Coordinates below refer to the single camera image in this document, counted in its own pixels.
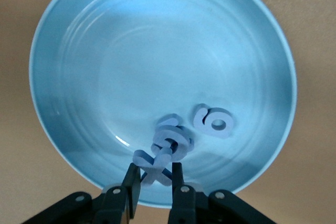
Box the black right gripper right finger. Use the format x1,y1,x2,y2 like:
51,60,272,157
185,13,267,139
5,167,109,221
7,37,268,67
167,163,197,224

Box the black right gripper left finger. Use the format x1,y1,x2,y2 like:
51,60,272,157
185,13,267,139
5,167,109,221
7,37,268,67
94,163,142,224

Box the blue foam letter X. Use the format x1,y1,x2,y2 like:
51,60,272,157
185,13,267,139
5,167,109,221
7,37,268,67
132,149,175,187

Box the blue foam number 6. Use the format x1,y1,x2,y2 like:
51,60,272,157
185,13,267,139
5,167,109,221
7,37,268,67
193,103,234,140

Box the blue foam letter M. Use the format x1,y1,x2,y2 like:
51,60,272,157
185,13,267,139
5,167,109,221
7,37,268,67
156,113,195,156

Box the brown table cover sheet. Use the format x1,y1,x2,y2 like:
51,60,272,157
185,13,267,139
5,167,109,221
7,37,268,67
0,0,336,224

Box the blue plate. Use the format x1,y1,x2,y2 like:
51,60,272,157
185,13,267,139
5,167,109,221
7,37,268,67
28,0,299,208

